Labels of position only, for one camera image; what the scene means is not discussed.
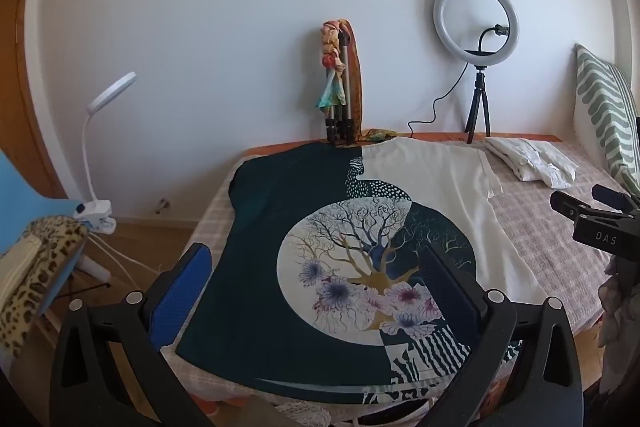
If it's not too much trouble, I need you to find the white lamp cable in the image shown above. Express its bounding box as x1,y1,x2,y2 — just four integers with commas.
90,234,168,275

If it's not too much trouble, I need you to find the black ring light tripod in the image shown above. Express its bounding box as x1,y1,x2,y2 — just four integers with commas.
464,66,492,144

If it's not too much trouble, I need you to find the orange bed sheet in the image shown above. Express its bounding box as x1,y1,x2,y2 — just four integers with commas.
245,134,563,158

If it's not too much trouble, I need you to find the leopard print cloth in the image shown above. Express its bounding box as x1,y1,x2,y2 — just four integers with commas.
0,216,90,353

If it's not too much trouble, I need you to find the white clip desk lamp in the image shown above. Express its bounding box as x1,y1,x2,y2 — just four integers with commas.
74,72,138,235

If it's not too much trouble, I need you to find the green striped pillow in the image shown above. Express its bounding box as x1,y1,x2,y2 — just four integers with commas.
570,43,640,200

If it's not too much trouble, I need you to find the teal and white tree-print t-shirt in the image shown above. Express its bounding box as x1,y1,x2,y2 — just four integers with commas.
175,139,551,405

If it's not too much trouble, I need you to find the black power cable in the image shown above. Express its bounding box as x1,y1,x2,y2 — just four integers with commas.
407,62,471,138

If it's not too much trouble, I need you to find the folded white shirt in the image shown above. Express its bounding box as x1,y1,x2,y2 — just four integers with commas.
484,137,581,188

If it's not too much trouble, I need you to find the pink plaid blanket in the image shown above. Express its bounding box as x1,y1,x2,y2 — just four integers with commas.
165,139,616,427

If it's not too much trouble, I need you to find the orange patterned scarf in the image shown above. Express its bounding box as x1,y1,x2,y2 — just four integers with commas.
337,19,396,142

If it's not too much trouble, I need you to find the white ring light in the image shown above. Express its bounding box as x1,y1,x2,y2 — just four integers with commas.
433,0,520,68

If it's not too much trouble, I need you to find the silver tripod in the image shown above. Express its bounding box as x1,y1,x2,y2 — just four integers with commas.
325,29,357,145

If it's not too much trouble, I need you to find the person's right hand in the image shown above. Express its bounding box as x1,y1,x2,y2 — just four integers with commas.
597,274,640,358

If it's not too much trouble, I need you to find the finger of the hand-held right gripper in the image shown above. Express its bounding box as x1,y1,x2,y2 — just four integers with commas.
591,184,640,212
550,190,592,229

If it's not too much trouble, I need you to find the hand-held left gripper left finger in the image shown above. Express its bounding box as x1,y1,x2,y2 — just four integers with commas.
49,243,221,427

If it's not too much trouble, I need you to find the white knitted cloth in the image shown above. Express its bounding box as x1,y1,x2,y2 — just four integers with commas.
275,399,333,427

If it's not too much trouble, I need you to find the colourful silk scarf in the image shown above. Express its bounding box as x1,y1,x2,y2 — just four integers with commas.
314,21,348,114

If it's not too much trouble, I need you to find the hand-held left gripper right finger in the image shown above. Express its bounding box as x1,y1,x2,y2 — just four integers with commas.
422,247,586,427

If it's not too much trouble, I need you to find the light blue chair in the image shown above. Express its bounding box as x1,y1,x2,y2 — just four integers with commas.
0,152,113,323

